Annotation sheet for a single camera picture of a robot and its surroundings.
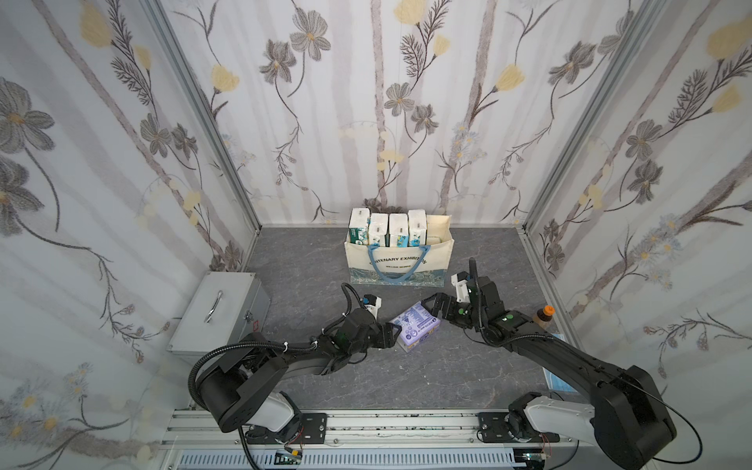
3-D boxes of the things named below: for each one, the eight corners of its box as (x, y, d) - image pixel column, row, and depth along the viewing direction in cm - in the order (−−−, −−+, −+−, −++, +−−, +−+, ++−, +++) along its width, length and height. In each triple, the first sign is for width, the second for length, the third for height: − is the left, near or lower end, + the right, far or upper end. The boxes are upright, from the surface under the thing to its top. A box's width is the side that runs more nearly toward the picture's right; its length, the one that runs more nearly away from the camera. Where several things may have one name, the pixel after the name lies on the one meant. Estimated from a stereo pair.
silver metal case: (197, 366, 86) (162, 342, 72) (224, 300, 101) (199, 269, 87) (254, 366, 86) (229, 342, 72) (272, 300, 101) (255, 269, 87)
